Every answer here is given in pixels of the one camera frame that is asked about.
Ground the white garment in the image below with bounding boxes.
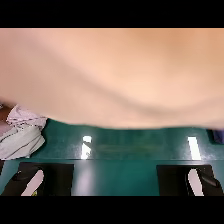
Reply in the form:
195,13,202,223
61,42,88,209
0,104,48,161

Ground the dark blue garment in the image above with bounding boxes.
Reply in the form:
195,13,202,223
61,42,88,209
207,128,224,145

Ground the beige garment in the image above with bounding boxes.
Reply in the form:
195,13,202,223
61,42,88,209
0,27,224,130

